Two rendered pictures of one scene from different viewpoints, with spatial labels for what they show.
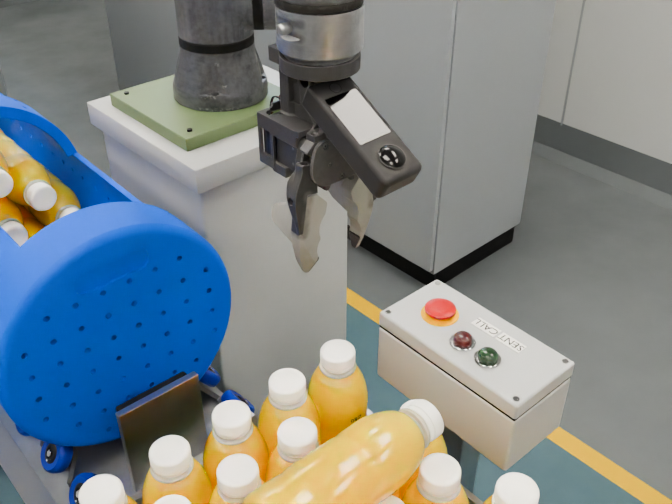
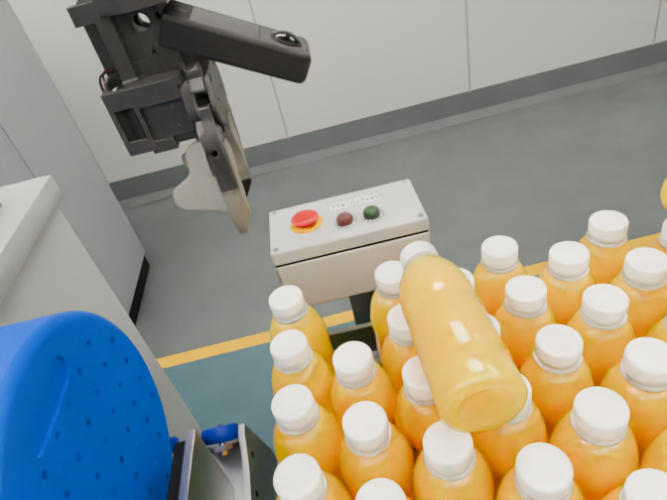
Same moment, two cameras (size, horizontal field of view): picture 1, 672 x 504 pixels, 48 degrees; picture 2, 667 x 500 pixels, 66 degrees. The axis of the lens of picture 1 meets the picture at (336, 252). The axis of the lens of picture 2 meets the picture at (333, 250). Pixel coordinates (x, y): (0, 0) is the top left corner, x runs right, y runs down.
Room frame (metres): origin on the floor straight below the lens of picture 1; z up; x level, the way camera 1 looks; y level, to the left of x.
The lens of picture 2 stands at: (0.28, 0.27, 1.47)
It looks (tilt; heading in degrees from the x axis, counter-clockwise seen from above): 37 degrees down; 313
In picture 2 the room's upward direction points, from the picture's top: 15 degrees counter-clockwise
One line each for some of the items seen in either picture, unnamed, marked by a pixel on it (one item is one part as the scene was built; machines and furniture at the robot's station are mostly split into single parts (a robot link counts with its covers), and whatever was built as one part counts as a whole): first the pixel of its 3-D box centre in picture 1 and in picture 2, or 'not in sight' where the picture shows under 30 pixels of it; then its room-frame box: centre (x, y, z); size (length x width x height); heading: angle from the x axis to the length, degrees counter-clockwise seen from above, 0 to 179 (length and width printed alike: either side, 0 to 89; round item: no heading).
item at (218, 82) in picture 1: (218, 62); not in sight; (1.16, 0.19, 1.22); 0.15 x 0.15 x 0.10
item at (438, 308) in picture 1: (440, 310); (305, 219); (0.68, -0.12, 1.11); 0.04 x 0.04 x 0.01
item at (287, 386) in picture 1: (287, 383); (289, 346); (0.58, 0.05, 1.09); 0.04 x 0.04 x 0.02
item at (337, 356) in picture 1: (337, 353); (286, 300); (0.63, 0.00, 1.09); 0.04 x 0.04 x 0.02
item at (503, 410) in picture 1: (468, 367); (349, 243); (0.65, -0.15, 1.05); 0.20 x 0.10 x 0.10; 41
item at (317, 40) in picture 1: (317, 29); not in sight; (0.64, 0.02, 1.45); 0.08 x 0.08 x 0.05
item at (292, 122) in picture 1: (315, 113); (161, 65); (0.65, 0.02, 1.37); 0.09 x 0.08 x 0.12; 41
